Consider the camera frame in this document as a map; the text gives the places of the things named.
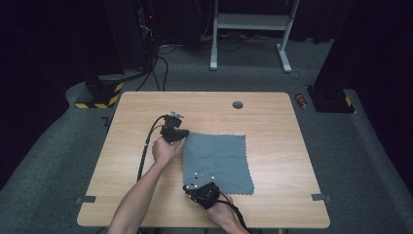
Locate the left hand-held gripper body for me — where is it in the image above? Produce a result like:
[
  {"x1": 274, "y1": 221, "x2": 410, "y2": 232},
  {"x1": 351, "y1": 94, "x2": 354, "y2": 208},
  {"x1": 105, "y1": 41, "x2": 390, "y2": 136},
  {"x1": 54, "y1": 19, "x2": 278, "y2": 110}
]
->
[{"x1": 159, "y1": 110, "x2": 187, "y2": 143}]

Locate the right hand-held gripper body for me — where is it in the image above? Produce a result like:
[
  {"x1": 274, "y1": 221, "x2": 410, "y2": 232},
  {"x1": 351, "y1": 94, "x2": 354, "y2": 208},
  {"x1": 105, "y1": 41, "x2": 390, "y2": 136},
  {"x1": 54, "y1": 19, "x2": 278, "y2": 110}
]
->
[{"x1": 187, "y1": 172, "x2": 222, "y2": 211}]

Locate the grey cloth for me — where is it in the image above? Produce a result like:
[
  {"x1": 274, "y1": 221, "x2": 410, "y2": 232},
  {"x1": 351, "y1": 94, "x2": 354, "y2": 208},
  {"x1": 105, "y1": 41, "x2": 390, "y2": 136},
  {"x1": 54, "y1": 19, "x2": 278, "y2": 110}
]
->
[{"x1": 181, "y1": 131, "x2": 255, "y2": 197}]

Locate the person's left hand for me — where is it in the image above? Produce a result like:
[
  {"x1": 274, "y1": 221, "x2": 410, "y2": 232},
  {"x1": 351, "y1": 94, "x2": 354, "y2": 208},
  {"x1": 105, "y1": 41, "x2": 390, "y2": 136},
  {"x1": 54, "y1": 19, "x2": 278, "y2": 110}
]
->
[{"x1": 151, "y1": 135, "x2": 186, "y2": 168}]

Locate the person's right hand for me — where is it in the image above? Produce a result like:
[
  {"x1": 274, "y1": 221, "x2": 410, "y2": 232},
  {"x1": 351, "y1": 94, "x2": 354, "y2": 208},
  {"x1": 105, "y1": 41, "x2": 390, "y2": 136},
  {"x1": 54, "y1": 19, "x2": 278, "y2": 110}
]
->
[{"x1": 206, "y1": 192, "x2": 244, "y2": 229}]

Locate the black yellow striped stand base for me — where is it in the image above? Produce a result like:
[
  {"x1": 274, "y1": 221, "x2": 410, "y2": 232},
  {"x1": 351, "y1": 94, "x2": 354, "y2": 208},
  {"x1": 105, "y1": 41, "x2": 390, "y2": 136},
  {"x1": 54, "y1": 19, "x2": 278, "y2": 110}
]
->
[{"x1": 74, "y1": 71, "x2": 126, "y2": 110}]

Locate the grey tape piece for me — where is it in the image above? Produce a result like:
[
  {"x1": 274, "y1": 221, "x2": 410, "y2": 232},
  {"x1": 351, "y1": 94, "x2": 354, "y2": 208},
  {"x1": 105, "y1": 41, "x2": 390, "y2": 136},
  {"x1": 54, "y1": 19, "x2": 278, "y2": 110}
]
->
[
  {"x1": 310, "y1": 193, "x2": 333, "y2": 204},
  {"x1": 74, "y1": 195, "x2": 97, "y2": 206}
]

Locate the black equipment tower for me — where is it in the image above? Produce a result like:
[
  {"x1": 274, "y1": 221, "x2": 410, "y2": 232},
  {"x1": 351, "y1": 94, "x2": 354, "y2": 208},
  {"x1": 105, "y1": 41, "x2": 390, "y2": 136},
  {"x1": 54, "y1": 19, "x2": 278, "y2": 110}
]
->
[{"x1": 102, "y1": 0, "x2": 161, "y2": 72}]

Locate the red can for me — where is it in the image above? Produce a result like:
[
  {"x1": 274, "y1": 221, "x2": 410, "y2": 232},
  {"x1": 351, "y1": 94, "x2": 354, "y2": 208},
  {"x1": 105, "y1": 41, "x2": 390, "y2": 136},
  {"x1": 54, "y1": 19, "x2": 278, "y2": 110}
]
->
[{"x1": 294, "y1": 93, "x2": 309, "y2": 111}]

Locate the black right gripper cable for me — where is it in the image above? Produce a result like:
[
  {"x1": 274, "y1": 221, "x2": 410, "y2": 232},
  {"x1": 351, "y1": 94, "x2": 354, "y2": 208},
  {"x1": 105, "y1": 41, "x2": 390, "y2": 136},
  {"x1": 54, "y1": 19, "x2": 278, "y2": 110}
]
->
[{"x1": 216, "y1": 198, "x2": 250, "y2": 234}]

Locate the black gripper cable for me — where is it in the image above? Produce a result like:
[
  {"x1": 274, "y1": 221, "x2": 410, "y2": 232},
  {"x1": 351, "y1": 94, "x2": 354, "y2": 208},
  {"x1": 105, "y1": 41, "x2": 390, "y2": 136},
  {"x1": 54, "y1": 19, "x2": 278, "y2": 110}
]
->
[
  {"x1": 216, "y1": 198, "x2": 250, "y2": 234},
  {"x1": 135, "y1": 113, "x2": 169, "y2": 182}
]

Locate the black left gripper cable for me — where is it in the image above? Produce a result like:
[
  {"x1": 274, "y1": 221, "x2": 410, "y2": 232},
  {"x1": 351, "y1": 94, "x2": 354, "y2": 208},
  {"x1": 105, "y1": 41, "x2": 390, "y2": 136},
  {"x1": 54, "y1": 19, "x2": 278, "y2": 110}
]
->
[{"x1": 135, "y1": 113, "x2": 169, "y2": 182}]

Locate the black floor cable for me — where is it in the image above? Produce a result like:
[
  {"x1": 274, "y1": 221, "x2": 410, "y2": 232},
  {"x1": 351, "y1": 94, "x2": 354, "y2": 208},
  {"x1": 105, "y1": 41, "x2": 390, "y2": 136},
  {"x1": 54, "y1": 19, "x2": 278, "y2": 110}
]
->
[
  {"x1": 134, "y1": 43, "x2": 161, "y2": 93},
  {"x1": 156, "y1": 55, "x2": 169, "y2": 93}
]

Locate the tangle of floor cables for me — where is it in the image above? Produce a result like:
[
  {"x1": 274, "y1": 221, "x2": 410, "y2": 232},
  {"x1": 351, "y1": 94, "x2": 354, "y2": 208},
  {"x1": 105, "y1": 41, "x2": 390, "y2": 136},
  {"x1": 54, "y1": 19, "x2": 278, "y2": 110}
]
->
[{"x1": 200, "y1": 30, "x2": 281, "y2": 53}]

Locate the white metal stand frame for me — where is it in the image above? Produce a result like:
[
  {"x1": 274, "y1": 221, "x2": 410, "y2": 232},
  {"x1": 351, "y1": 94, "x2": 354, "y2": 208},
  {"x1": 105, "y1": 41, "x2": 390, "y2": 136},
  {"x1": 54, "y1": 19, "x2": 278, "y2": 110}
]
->
[{"x1": 209, "y1": 0, "x2": 302, "y2": 74}]

